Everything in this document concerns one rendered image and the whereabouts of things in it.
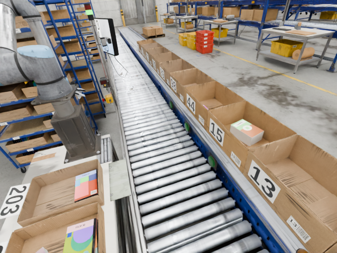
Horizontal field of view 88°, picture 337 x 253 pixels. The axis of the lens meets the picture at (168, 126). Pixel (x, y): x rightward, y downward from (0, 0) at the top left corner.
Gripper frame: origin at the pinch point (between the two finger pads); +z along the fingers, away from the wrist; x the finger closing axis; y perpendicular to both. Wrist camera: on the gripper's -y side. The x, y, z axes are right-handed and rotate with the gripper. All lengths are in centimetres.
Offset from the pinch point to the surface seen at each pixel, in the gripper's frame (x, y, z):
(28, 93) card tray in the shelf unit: -21, 27, -50
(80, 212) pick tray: 121, 2, 7
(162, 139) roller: 74, -16, 59
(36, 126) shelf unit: -26, 74, -42
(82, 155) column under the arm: 72, 14, 6
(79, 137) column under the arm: 69, -2, 1
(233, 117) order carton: 90, -58, 92
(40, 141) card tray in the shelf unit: -16, 87, -35
